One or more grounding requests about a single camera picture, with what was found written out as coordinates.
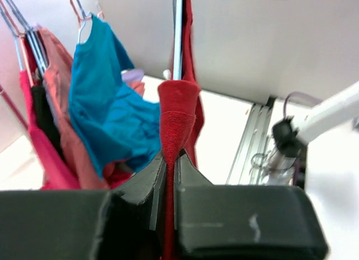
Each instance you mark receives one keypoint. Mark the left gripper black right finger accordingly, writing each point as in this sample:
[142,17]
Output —
[242,221]

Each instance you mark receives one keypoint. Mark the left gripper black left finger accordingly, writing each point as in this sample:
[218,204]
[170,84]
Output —
[123,223]

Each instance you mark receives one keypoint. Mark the dark red t-shirt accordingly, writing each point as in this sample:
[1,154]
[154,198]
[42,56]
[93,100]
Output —
[181,121]

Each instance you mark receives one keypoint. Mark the light blue wire hanger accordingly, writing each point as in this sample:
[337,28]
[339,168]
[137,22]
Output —
[177,47]

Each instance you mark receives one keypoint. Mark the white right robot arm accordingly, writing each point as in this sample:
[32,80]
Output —
[292,134]

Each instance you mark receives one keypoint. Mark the magenta pink t-shirt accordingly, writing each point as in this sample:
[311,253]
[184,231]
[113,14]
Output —
[56,176]

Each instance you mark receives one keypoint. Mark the teal blue t-shirt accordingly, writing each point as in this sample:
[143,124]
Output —
[113,121]

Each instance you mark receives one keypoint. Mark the black garment on hanger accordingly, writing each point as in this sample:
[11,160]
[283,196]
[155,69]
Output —
[45,119]

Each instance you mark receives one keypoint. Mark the salmon pink t-shirt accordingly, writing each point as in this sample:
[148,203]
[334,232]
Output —
[57,80]

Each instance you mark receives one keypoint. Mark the blue hanger on rack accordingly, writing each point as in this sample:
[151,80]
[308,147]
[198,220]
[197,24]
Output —
[32,37]

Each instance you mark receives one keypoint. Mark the blue hanger under teal shirt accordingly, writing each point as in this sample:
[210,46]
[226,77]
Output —
[81,15]

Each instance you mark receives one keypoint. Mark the pink hanger on rack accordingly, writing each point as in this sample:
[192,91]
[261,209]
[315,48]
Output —
[19,46]

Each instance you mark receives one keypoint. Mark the lavender cloth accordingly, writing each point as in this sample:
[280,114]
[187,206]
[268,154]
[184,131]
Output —
[132,75]

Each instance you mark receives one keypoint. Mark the aluminium table rail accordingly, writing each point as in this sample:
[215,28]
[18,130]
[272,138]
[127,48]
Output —
[247,162]

